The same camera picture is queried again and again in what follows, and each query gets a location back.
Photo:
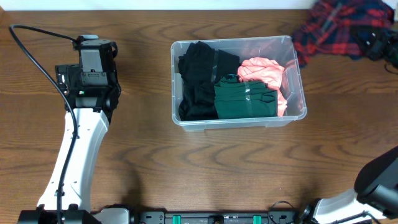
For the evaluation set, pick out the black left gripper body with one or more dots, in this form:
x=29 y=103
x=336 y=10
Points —
x=62 y=75

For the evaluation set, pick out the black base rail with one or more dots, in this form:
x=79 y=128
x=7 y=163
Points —
x=272 y=217

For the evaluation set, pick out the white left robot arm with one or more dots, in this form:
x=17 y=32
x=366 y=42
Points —
x=67 y=196

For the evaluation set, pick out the dark green garment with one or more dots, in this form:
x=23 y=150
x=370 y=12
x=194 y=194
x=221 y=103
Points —
x=236 y=100

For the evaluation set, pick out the clear plastic storage container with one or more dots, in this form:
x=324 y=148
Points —
x=279 y=48

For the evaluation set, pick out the red plaid flannel shirt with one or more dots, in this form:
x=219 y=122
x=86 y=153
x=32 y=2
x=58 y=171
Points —
x=328 y=25

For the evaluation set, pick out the pink garment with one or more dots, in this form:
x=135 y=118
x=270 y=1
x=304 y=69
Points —
x=269 y=72

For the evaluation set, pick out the black trousers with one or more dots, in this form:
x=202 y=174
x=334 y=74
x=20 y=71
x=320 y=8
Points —
x=195 y=67

